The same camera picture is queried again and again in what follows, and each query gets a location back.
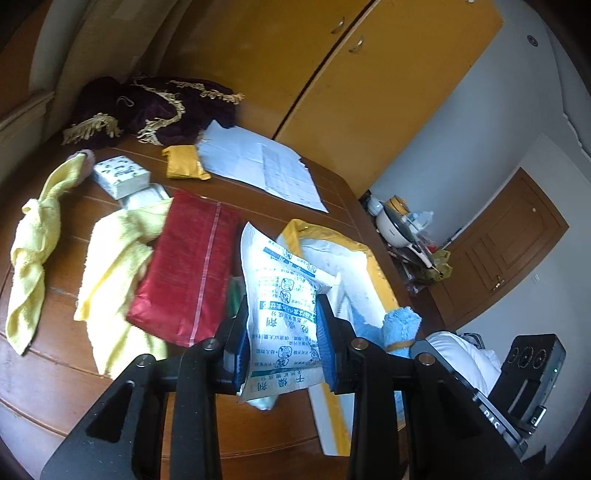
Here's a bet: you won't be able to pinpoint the red foil package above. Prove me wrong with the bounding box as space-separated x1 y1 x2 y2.
127 190 243 347

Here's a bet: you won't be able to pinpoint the white blue printed packet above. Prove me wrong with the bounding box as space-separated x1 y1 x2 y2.
240 224 339 401

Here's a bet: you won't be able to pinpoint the yellow knotted towel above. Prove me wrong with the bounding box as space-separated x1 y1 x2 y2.
5 157 83 355

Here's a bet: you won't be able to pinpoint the white bedding pile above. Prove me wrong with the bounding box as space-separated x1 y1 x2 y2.
427 331 502 396

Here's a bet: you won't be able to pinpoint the blue microfiber cloth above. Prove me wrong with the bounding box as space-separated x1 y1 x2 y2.
353 307 422 359

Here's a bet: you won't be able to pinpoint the yellow lined white box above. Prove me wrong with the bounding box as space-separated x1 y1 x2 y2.
277 219 400 456

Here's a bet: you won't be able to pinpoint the brown wooden door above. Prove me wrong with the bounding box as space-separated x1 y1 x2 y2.
429 168 569 330

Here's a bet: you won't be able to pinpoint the white flat sachet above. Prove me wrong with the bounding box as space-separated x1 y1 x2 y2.
119 183 169 210

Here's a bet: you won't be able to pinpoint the small yellow foil packet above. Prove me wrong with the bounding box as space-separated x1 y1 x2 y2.
162 145 211 181

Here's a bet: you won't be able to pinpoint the pink fluffy ball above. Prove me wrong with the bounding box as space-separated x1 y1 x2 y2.
67 149 96 186

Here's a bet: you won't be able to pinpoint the white paper sheets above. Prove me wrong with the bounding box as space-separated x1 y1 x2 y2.
197 121 328 213

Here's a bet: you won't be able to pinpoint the purple fringed velvet cloth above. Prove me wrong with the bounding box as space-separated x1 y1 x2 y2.
63 77 245 150

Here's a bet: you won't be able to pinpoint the yellow wooden wardrobe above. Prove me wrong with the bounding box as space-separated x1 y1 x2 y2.
159 0 503 194

